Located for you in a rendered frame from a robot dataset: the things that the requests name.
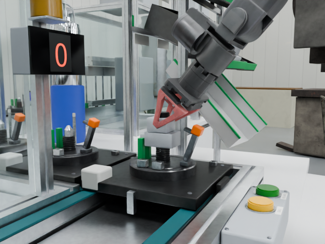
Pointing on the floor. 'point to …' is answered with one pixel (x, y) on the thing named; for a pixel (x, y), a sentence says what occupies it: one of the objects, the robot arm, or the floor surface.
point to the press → (318, 129)
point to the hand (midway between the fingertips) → (162, 122)
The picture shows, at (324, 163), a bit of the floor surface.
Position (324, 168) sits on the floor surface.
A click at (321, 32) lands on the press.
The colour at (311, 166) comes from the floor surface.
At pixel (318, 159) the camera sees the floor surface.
